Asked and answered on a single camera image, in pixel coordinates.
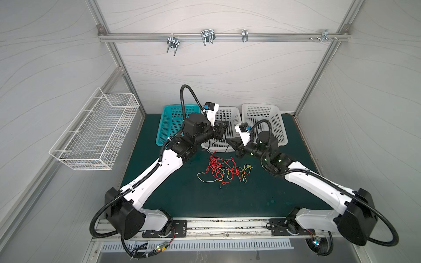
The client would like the teal perforated plastic basket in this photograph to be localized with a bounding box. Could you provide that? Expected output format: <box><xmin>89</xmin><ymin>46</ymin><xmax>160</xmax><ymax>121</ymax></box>
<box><xmin>156</xmin><ymin>104</ymin><xmax>183</xmax><ymax>146</ymax></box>

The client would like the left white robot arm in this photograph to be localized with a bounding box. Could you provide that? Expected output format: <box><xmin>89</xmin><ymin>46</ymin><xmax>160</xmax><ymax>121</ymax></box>
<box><xmin>89</xmin><ymin>84</ymin><xmax>228</xmax><ymax>240</ymax></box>

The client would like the dark green table mat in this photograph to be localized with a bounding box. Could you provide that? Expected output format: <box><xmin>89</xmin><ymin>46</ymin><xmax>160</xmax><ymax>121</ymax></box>
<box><xmin>121</xmin><ymin>114</ymin><xmax>332</xmax><ymax>218</ymax></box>

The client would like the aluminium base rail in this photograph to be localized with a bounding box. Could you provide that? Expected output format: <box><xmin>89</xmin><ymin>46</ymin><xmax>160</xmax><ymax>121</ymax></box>
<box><xmin>91</xmin><ymin>216</ymin><xmax>359</xmax><ymax>242</ymax></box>

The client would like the white perforated basket middle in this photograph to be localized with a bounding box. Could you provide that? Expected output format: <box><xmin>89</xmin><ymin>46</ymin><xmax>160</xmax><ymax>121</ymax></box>
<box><xmin>201</xmin><ymin>106</ymin><xmax>241</xmax><ymax>152</ymax></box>

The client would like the metal clamp right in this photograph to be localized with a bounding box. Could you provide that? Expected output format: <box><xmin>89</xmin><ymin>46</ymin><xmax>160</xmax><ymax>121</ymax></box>
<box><xmin>309</xmin><ymin>30</ymin><xmax>339</xmax><ymax>43</ymax></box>

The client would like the metal u-bolt clamp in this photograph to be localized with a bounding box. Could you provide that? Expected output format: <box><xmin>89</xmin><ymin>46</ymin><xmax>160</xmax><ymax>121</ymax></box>
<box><xmin>200</xmin><ymin>28</ymin><xmax>216</xmax><ymax>46</ymax></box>
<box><xmin>166</xmin><ymin>36</ymin><xmax>180</xmax><ymax>56</ymax></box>

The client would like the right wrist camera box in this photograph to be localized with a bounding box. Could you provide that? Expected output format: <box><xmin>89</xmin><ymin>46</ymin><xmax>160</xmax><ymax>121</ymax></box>
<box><xmin>235</xmin><ymin>122</ymin><xmax>251</xmax><ymax>146</ymax></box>

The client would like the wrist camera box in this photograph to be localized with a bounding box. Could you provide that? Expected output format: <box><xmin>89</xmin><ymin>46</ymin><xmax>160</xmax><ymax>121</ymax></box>
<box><xmin>235</xmin><ymin>122</ymin><xmax>251</xmax><ymax>146</ymax></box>
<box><xmin>203</xmin><ymin>102</ymin><xmax>219</xmax><ymax>127</ymax></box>

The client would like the metal U-bolt clamp left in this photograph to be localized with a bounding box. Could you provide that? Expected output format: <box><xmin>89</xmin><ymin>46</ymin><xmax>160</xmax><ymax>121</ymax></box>
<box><xmin>166</xmin><ymin>36</ymin><xmax>180</xmax><ymax>56</ymax></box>

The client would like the white perforated basket right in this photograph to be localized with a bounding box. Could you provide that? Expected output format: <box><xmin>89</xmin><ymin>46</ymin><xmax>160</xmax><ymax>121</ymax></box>
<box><xmin>241</xmin><ymin>103</ymin><xmax>289</xmax><ymax>147</ymax></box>

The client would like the metal U-bolt clamp middle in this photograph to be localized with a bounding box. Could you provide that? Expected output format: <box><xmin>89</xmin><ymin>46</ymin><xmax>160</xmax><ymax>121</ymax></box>
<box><xmin>200</xmin><ymin>28</ymin><xmax>216</xmax><ymax>46</ymax></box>

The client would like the horizontal aluminium rail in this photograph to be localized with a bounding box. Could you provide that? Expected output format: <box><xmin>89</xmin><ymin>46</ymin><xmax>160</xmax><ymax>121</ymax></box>
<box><xmin>99</xmin><ymin>32</ymin><xmax>351</xmax><ymax>43</ymax></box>

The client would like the small metal bracket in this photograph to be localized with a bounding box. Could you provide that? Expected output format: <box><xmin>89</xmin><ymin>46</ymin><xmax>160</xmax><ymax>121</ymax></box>
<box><xmin>242</xmin><ymin>29</ymin><xmax>248</xmax><ymax>43</ymax></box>

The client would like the white wire wall basket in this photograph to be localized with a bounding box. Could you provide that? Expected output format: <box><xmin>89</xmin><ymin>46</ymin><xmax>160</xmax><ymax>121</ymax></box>
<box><xmin>49</xmin><ymin>87</ymin><xmax>139</xmax><ymax>171</ymax></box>

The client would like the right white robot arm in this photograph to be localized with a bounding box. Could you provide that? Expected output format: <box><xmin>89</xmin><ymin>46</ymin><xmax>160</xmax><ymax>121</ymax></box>
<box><xmin>227</xmin><ymin>119</ymin><xmax>400</xmax><ymax>247</ymax></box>

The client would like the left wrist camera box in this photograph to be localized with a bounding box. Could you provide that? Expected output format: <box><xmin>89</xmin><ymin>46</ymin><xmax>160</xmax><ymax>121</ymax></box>
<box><xmin>203</xmin><ymin>102</ymin><xmax>219</xmax><ymax>127</ymax></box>

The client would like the red cable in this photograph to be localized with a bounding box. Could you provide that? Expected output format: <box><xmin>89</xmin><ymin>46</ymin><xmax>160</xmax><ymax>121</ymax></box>
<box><xmin>205</xmin><ymin>150</ymin><xmax>251</xmax><ymax>188</ymax></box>

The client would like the white slotted cable duct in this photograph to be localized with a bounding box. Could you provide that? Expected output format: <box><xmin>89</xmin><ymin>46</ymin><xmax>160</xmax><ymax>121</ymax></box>
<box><xmin>101</xmin><ymin>238</ymin><xmax>294</xmax><ymax>253</ymax></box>

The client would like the white perforated basket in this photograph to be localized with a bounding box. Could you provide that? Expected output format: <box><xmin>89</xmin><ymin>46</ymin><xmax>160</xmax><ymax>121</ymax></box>
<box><xmin>241</xmin><ymin>103</ymin><xmax>289</xmax><ymax>147</ymax></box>
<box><xmin>201</xmin><ymin>106</ymin><xmax>241</xmax><ymax>152</ymax></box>

